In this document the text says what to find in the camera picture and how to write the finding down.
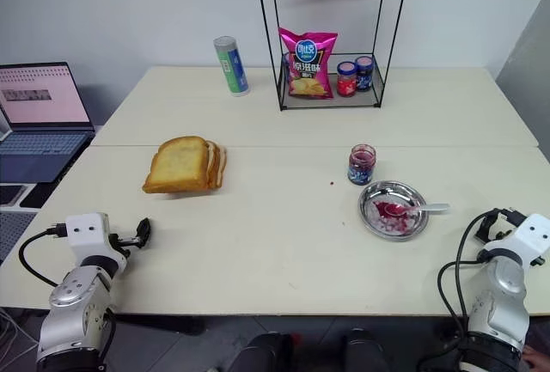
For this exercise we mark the dark rounded shape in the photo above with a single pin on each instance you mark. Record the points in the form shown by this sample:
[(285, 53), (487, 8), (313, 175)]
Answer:
[(266, 352), (365, 350)]

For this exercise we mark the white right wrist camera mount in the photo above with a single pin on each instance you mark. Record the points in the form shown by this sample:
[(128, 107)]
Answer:
[(533, 234)]

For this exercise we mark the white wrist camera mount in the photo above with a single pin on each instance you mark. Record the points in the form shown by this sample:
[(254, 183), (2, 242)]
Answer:
[(86, 234), (533, 234)]

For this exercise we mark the open laptop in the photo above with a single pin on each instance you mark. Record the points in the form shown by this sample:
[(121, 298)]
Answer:
[(40, 97)]

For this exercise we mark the red-lid jar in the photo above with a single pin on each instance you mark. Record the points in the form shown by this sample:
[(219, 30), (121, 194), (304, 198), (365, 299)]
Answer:
[(346, 82)]

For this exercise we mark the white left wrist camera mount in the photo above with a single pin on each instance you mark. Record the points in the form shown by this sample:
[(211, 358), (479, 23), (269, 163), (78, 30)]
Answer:
[(86, 234)]

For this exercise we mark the grey perforated board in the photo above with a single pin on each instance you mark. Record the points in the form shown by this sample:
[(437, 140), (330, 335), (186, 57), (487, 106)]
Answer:
[(15, 234)]

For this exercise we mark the toasted bread slice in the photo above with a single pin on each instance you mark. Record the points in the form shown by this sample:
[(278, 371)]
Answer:
[(222, 163), (178, 161), (213, 166)]

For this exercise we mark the steel spoon with jam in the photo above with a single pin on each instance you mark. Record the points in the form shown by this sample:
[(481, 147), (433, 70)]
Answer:
[(432, 207)]

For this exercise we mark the pink potato chips bag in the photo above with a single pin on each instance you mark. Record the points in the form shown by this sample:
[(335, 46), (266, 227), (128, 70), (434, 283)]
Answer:
[(307, 67)]

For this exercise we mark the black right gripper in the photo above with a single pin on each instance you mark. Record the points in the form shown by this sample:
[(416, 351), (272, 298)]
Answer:
[(509, 216)]

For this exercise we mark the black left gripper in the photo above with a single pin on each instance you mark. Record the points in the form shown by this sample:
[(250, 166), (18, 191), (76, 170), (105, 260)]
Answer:
[(124, 242)]

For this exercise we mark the round steel plate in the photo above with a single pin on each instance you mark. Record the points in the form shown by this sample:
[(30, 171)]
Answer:
[(378, 226)]

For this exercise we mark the open blue-label jam jar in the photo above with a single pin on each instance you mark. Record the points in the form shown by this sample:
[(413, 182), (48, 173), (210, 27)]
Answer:
[(361, 168)]

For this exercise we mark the green blue cylinder can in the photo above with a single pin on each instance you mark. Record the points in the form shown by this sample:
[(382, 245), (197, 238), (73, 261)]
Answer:
[(232, 67)]

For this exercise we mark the closed blue-label jam jar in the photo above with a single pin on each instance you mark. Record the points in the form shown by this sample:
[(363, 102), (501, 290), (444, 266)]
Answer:
[(364, 73)]

